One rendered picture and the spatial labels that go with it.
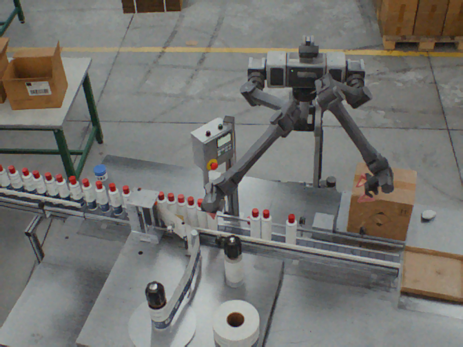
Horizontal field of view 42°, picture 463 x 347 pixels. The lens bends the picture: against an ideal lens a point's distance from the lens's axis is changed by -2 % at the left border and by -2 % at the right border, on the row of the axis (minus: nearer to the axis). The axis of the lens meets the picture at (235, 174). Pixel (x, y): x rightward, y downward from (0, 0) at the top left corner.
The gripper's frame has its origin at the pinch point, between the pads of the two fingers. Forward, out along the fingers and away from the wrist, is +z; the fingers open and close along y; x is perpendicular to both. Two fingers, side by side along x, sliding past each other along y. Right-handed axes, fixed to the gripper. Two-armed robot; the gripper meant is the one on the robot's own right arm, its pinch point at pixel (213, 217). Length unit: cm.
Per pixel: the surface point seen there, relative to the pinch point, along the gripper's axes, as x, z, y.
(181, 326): -41, 30, -5
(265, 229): 15.4, 20.3, 20.7
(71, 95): 123, 41, -138
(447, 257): 29, 34, 110
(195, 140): 20.4, -26.2, -13.1
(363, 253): 19, 30, 69
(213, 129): 27.0, -28.9, -6.0
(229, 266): -14.1, 15.0, 10.2
